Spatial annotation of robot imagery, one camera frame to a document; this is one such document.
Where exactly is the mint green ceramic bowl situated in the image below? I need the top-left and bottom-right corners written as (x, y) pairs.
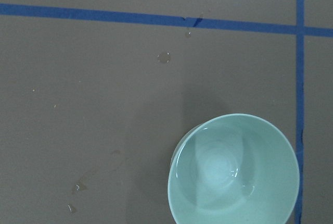
top-left (167, 114), bottom-right (300, 223)

